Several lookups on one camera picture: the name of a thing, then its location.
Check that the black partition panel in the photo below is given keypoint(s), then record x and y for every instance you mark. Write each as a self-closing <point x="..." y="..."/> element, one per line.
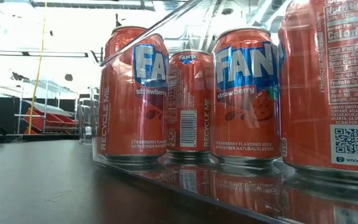
<point x="117" y="21"/>

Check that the red Fanta strawberry can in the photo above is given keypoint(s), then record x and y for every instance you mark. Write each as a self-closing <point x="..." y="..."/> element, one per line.
<point x="244" y="109"/>
<point x="188" y="102"/>
<point x="322" y="93"/>
<point x="129" y="109"/>

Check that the rack with red bins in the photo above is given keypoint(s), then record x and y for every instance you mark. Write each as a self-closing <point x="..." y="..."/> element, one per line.
<point x="51" y="119"/>

